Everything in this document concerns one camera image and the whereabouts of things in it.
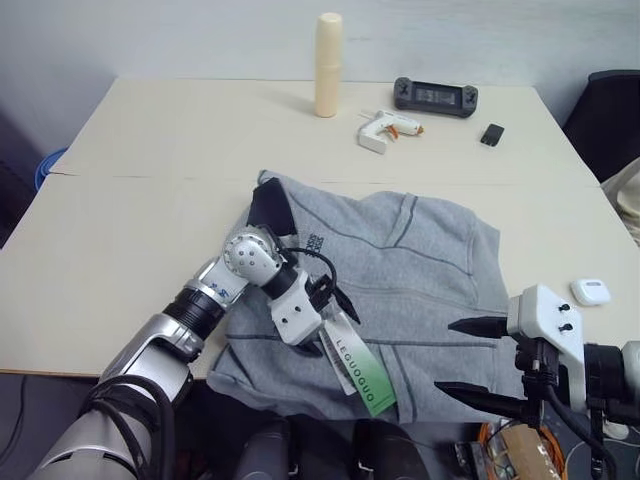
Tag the black handheld controller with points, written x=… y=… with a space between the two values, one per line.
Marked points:
x=434 y=96

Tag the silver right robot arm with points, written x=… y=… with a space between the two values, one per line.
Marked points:
x=612 y=370

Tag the grey zip jacket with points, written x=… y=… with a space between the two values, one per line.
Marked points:
x=425 y=260

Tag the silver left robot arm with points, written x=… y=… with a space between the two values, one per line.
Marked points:
x=150 y=350

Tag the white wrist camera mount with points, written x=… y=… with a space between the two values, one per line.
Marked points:
x=295 y=317
x=547 y=312

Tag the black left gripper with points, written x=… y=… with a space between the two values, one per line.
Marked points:
x=320 y=291

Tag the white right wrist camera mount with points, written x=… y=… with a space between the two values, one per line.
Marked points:
x=547 y=312

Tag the blue round container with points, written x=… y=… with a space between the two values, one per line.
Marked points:
x=47 y=167

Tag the small black box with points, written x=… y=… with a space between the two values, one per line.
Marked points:
x=492 y=135

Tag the beige cloth bag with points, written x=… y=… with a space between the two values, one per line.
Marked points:
x=627 y=200

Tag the white earbuds case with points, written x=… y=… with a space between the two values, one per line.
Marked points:
x=591 y=291

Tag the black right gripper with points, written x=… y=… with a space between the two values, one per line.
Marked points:
x=537 y=365

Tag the green and white hang tag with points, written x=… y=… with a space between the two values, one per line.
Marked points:
x=367 y=375

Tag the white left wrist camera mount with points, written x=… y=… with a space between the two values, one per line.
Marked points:
x=295 y=317

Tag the white glue gun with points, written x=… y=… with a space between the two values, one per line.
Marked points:
x=375 y=132

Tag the white barcode hang tag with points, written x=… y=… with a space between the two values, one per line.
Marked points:
x=336 y=362

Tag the cream cylindrical bottle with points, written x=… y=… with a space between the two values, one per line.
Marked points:
x=327 y=65

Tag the dark rounded shape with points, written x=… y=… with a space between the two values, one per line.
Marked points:
x=262 y=452
x=387 y=455

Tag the dark furniture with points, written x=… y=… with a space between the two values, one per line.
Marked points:
x=12 y=175

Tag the black chair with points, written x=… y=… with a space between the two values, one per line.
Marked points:
x=607 y=125

